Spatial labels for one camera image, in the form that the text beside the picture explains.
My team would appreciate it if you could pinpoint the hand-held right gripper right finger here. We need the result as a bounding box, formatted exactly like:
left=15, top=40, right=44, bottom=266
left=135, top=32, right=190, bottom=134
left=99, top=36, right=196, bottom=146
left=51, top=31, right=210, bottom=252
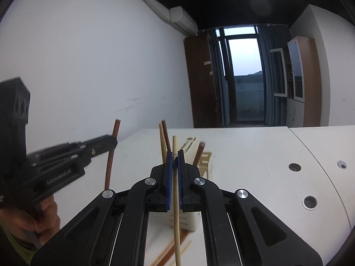
left=178, top=150, right=324, bottom=266

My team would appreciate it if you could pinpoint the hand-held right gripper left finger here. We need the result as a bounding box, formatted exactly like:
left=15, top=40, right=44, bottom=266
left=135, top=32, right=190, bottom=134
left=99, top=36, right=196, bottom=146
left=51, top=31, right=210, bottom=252
left=30, top=150, right=174, bottom=266

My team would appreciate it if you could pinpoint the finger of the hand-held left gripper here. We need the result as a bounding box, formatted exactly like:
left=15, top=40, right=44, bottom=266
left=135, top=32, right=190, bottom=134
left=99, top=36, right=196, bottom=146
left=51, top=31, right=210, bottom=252
left=59, top=141, right=87, bottom=152
left=79, top=134, right=119, bottom=167

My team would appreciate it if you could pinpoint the dark brown chopstick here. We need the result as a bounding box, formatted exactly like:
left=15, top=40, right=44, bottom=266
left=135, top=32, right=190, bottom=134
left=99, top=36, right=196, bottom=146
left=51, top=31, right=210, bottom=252
left=193, top=141, right=206, bottom=167
left=161, top=120, right=171, bottom=156
left=105, top=119, right=122, bottom=191

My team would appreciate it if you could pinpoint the cream plastic utensil holder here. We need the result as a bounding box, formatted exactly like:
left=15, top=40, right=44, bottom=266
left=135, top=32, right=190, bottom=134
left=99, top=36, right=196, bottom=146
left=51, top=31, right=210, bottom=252
left=162, top=151, right=213, bottom=232

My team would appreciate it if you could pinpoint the light wooden chopstick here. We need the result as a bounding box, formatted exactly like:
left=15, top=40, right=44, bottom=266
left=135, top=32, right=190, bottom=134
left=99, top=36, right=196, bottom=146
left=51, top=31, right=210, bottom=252
left=159, top=123, right=167, bottom=163
left=172, top=135, right=183, bottom=266

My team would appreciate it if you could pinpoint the bunch of wooden chopsticks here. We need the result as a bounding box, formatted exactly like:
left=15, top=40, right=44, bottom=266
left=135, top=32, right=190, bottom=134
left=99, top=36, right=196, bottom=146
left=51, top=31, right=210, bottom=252
left=151, top=229, right=193, bottom=266

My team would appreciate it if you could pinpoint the person's left hand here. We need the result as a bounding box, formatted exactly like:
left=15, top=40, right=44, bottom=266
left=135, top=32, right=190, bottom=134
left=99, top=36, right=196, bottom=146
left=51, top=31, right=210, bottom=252
left=0, top=193, right=61, bottom=245

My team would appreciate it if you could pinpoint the blue-grey curtain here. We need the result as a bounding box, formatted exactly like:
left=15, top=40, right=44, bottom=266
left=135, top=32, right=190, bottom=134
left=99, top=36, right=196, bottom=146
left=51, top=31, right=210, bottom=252
left=256, top=23, right=289, bottom=127
left=208, top=29, right=231, bottom=127

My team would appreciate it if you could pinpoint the dark brown wooden wardrobe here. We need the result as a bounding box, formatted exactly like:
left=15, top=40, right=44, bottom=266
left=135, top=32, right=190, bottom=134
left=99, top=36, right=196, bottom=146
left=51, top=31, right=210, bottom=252
left=183, top=32, right=223, bottom=129

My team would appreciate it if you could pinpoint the glass balcony door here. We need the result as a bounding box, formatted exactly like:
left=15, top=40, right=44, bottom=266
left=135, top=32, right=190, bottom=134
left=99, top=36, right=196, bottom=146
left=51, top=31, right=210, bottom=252
left=218, top=25, right=266, bottom=126

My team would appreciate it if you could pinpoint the white framed open window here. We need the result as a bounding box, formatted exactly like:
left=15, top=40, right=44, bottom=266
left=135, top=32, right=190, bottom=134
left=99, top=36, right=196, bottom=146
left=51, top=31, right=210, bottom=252
left=269, top=48, right=288, bottom=97

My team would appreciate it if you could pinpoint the brown glass door cabinet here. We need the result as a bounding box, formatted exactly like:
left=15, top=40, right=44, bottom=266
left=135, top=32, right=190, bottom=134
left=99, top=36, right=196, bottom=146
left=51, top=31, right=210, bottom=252
left=286, top=35, right=322, bottom=128

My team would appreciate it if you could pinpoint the white wall air conditioner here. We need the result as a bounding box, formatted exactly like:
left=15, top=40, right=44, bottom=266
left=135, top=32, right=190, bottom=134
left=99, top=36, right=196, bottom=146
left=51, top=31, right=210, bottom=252
left=170, top=6, right=198, bottom=35

